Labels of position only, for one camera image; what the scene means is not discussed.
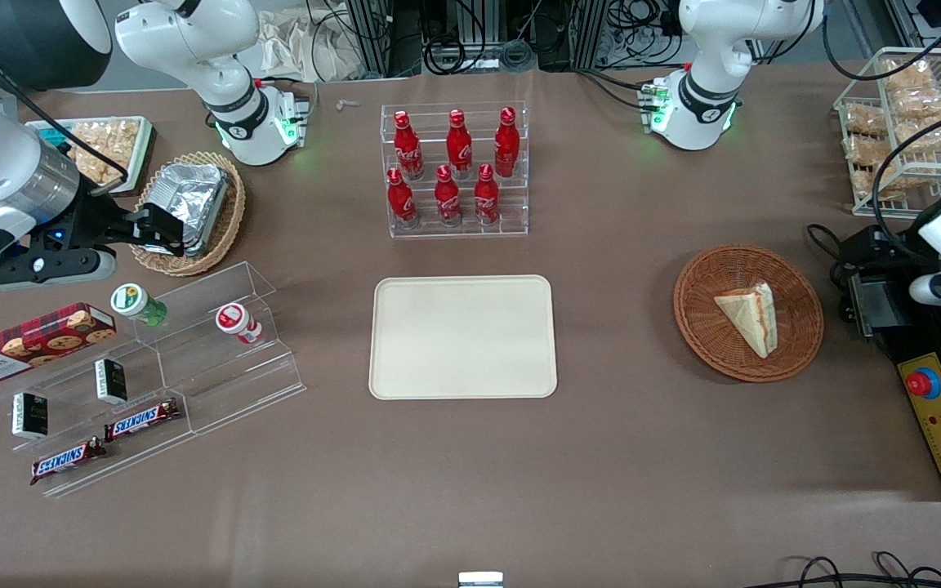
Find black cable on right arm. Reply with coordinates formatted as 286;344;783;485
0;12;130;197

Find crumpled beige paper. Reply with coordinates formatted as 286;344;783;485
256;10;367;82

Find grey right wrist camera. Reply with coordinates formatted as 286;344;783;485
0;245;118;292

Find bagged fried snack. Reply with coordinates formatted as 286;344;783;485
894;86;941;121
845;134;896;166
853;163;906;203
898;117;941;154
841;101;890;136
885;60;935;92

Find black cables on floor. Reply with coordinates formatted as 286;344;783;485
752;551;941;588

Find black cable by machine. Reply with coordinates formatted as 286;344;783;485
805;224;847;274

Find aluminium frame post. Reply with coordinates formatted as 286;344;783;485
570;0;612;71
344;0;406;79

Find beige plastic tray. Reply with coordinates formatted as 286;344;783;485
368;275;559;401

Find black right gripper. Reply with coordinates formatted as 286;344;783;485
56;193;187;256

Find coiled black cables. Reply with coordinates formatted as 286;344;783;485
420;24;538;76

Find wicker basket with foil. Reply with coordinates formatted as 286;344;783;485
129;151;247;277

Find grey snack tray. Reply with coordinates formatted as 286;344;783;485
25;116;158;197

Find small black box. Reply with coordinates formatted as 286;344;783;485
95;358;129;405
11;392;50;440

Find triangle sandwich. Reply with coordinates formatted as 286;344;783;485
713;280;779;359

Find red cola bottle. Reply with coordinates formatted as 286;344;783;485
393;110;425;181
446;108;474;180
386;167;418;230
474;163;501;226
435;164;463;228
494;106;520;179

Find red capped small bottle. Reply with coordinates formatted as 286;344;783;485
216;303;264;346

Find clear acrylic bottle rack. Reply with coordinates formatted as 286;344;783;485
381;101;530;239

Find black machine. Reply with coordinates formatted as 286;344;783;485
834;225;941;368

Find packaged cookies in tray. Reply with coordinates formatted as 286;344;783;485
62;120;140;185

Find clear acrylic stepped shelf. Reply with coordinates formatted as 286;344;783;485
0;261;308;499

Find green capped small bottle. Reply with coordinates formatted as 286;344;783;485
110;283;168;328

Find red tartan cookie box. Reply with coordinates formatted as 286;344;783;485
0;302;118;386

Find white wire rack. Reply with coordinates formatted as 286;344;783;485
834;47;941;220

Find aluminium foil container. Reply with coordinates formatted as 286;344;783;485
148;162;231;258

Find brown round wicker basket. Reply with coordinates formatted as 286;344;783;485
673;245;825;383

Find snickers chocolate bar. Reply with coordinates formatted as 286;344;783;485
103;399;182;443
29;437;109;487

